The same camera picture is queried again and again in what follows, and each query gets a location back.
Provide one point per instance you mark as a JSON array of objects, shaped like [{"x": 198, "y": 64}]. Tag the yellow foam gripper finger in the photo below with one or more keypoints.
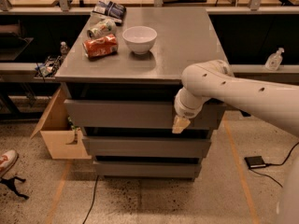
[{"x": 180, "y": 124}]

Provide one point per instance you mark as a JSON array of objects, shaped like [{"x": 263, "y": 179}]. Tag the grey top drawer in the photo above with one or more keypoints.
[{"x": 121, "y": 114}]

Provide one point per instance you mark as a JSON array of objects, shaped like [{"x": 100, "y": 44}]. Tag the grey drawer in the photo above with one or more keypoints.
[
  {"x": 146, "y": 147},
  {"x": 121, "y": 114},
  {"x": 147, "y": 169}
]

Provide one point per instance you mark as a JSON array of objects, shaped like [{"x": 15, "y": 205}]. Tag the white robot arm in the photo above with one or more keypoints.
[{"x": 275, "y": 103}]

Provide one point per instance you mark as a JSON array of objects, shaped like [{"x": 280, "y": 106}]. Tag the grey drawer cabinet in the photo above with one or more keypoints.
[{"x": 185, "y": 36}]

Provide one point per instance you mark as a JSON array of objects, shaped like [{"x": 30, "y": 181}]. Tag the grey middle drawer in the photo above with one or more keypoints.
[{"x": 146, "y": 147}]

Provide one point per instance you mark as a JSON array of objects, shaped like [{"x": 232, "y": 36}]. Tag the grey bottom drawer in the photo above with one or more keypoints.
[{"x": 147, "y": 169}]

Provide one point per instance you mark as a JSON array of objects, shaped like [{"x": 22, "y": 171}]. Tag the black foot pedal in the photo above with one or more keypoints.
[{"x": 255, "y": 162}]

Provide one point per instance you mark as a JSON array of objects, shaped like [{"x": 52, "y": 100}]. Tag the white ceramic bowl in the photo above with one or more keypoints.
[{"x": 139, "y": 39}]

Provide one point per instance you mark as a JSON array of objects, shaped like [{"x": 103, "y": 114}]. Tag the orange soda can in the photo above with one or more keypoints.
[{"x": 102, "y": 46}]

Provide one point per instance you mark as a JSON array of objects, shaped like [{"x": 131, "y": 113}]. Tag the clear sanitizer pump bottle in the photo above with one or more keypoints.
[{"x": 274, "y": 60}]

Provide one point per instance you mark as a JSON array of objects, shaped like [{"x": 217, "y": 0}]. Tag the green white soda can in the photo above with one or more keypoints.
[{"x": 102, "y": 28}]

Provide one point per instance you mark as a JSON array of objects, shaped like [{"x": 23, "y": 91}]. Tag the cardboard box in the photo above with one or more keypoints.
[{"x": 60, "y": 139}]

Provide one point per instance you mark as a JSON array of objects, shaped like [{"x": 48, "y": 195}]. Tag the blue chip bag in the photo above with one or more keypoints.
[{"x": 111, "y": 10}]

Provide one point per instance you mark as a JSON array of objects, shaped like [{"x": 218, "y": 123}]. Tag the small plastic water bottle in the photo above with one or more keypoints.
[{"x": 64, "y": 49}]

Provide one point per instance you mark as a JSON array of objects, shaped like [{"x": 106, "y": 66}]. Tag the white orange sneaker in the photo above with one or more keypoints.
[{"x": 7, "y": 160}]

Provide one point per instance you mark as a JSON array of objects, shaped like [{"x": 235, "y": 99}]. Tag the black tripod stand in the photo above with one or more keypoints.
[{"x": 10, "y": 183}]

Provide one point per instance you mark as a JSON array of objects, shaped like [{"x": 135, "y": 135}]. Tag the wire basket with items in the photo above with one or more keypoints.
[{"x": 50, "y": 67}]

